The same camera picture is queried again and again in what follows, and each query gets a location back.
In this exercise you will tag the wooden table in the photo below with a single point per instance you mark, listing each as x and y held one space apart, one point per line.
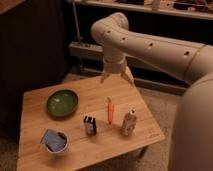
83 149

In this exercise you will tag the green ceramic bowl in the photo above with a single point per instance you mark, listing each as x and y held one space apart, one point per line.
62 103

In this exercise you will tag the orange toy carrot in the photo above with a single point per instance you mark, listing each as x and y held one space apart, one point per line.
110 110

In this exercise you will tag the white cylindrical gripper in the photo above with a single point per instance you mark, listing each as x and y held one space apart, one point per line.
117 67

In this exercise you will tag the cluttered wall shelf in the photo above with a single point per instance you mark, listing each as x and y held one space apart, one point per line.
196 9

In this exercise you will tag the small dark juice carton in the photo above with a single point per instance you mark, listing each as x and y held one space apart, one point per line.
90 125

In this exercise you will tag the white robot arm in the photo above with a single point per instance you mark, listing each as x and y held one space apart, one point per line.
191 146

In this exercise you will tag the grey metal pole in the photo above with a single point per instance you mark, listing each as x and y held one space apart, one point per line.
76 22

